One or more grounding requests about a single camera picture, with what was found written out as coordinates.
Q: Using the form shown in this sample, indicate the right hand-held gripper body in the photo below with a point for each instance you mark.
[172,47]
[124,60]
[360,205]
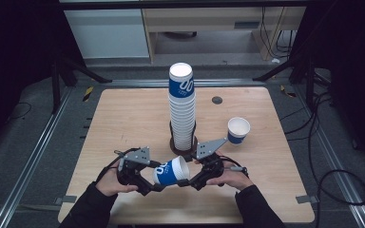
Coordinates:
[210,161]

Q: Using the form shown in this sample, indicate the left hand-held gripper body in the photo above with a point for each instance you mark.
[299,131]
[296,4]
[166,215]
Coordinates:
[134,167]

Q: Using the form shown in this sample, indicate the black cup holder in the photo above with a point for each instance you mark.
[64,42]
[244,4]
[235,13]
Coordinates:
[194,142]

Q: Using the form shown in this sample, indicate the blue and white paper cup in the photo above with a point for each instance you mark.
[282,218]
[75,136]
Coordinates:
[238,129]
[171,171]

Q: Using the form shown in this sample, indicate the stack of paper cups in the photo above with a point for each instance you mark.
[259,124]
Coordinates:
[182,110]

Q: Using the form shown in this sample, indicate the person's right hand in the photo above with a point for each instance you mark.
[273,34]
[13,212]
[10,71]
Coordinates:
[234,179]

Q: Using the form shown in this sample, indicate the person's left hand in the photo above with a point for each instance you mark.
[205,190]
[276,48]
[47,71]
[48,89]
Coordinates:
[109,185]

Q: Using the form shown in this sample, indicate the dark round table grommet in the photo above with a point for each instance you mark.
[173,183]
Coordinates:
[217,100]

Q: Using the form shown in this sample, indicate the grey tape piece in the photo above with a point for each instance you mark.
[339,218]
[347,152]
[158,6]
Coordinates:
[66,199]
[307,199]

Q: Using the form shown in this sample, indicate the yellow and black tape strip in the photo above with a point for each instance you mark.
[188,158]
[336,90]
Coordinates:
[88,93]
[286,91]

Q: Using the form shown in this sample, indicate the black metal stand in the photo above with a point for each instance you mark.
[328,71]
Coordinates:
[310,82]
[56,88]

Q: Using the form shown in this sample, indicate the small white scrap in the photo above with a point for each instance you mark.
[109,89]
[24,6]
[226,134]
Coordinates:
[275,60]

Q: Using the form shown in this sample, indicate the white cabinet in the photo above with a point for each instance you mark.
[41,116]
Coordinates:
[107,33]

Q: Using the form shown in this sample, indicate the metal floor rail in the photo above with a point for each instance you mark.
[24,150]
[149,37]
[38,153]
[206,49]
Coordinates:
[28,164]
[339,164]
[139,83]

